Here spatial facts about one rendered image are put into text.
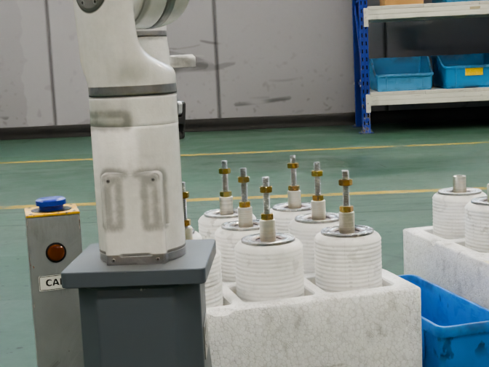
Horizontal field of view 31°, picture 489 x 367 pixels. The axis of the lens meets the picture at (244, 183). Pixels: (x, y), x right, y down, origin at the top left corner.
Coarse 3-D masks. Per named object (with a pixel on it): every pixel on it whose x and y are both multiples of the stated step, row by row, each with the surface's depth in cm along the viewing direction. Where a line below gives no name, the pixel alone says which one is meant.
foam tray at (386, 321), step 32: (224, 288) 128; (320, 288) 125; (384, 288) 123; (416, 288) 123; (224, 320) 116; (256, 320) 118; (288, 320) 119; (320, 320) 120; (352, 320) 121; (384, 320) 122; (416, 320) 124; (224, 352) 117; (256, 352) 118; (288, 352) 119; (320, 352) 121; (352, 352) 122; (384, 352) 123; (416, 352) 124
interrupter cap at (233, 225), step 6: (228, 222) 138; (234, 222) 138; (258, 222) 137; (222, 228) 135; (228, 228) 133; (234, 228) 133; (240, 228) 132; (246, 228) 132; (252, 228) 132; (258, 228) 133
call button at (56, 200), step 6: (42, 198) 120; (48, 198) 120; (54, 198) 120; (60, 198) 120; (36, 204) 119; (42, 204) 119; (48, 204) 118; (54, 204) 119; (60, 204) 119; (42, 210) 119; (48, 210) 119
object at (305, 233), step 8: (296, 224) 137; (304, 224) 136; (312, 224) 135; (320, 224) 135; (328, 224) 135; (336, 224) 135; (296, 232) 136; (304, 232) 135; (312, 232) 135; (304, 240) 136; (312, 240) 135; (304, 248) 136; (312, 248) 135; (304, 256) 136; (312, 256) 135; (304, 264) 136; (312, 264) 135; (304, 272) 136; (312, 272) 136
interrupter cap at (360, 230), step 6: (324, 228) 129; (330, 228) 130; (336, 228) 130; (360, 228) 129; (366, 228) 129; (372, 228) 128; (324, 234) 126; (330, 234) 125; (336, 234) 125; (342, 234) 124; (348, 234) 124; (354, 234) 124; (360, 234) 124; (366, 234) 125
